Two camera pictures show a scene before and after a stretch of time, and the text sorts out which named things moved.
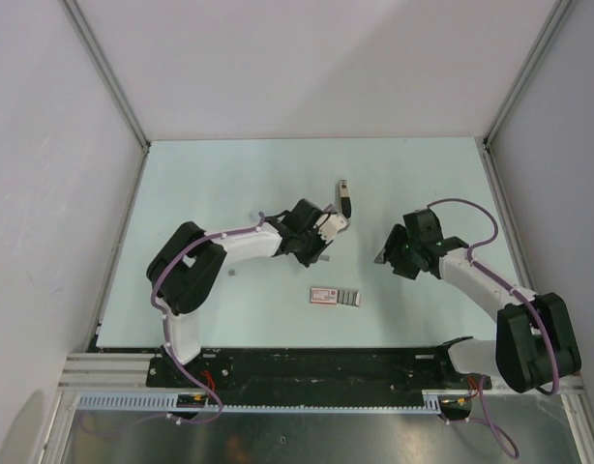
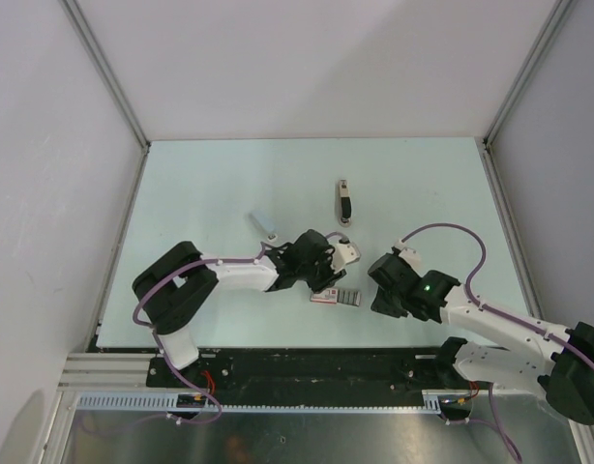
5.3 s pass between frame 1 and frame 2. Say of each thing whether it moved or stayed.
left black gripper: moved
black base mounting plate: stayed
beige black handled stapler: stayed
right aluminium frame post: stayed
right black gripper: moved
